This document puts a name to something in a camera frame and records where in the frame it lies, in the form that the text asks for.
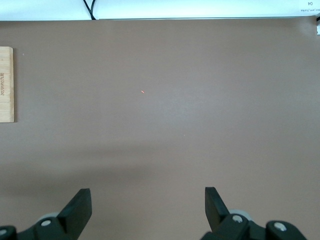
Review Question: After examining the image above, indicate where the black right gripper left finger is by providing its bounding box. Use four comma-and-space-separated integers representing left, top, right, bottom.
0, 188, 93, 240

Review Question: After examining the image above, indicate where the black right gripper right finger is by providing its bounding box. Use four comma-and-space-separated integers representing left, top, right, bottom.
201, 186, 307, 240

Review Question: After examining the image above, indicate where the brown table mat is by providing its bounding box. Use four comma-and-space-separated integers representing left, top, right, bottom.
0, 16, 320, 240

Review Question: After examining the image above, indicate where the white table edge panel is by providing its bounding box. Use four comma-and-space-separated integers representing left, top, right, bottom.
0, 0, 320, 22

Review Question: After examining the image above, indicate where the white printed label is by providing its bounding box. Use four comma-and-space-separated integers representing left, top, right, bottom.
299, 0, 320, 13

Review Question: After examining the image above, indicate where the black cable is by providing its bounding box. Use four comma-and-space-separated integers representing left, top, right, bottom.
83, 0, 97, 21

